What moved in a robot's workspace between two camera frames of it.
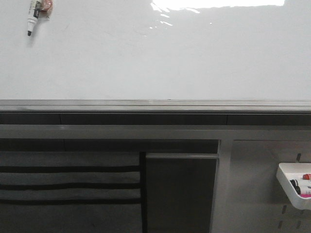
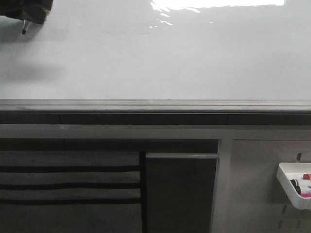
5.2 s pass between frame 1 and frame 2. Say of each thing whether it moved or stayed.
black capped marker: stayed
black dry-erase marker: moved
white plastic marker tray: stayed
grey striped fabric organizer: stayed
